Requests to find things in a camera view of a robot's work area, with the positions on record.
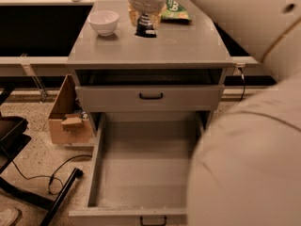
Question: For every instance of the black middle drawer handle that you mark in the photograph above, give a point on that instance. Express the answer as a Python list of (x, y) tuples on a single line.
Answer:
[(161, 221)]

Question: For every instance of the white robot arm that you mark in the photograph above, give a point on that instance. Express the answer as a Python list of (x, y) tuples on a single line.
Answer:
[(246, 170)]

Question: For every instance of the black drawer handle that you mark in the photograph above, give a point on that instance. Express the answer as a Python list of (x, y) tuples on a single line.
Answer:
[(161, 221), (151, 97)]

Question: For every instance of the brown cardboard box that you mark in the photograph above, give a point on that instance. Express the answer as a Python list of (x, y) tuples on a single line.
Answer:
[(68, 123)]

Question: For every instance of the grey drawer cabinet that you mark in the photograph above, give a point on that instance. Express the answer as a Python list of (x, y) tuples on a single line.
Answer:
[(180, 55)]

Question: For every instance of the green snack bag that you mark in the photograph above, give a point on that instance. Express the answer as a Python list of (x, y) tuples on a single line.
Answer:
[(173, 11)]

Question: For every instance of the dark blue rxbar wrapper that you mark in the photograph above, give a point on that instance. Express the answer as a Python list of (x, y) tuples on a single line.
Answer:
[(145, 27)]

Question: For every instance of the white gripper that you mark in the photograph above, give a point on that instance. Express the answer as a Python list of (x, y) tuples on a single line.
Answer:
[(147, 4)]

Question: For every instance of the open grey middle drawer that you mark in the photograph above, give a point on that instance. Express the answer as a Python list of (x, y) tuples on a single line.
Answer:
[(139, 168)]

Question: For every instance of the white shoe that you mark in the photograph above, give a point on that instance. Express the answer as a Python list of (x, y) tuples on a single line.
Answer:
[(10, 217)]

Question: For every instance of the white ceramic bowl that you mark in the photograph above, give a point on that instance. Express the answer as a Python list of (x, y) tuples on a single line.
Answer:
[(104, 22)]

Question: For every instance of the closed grey top drawer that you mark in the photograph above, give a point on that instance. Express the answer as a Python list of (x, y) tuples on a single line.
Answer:
[(126, 98)]

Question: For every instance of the black top drawer handle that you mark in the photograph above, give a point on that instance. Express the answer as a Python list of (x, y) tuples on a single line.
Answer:
[(151, 97)]

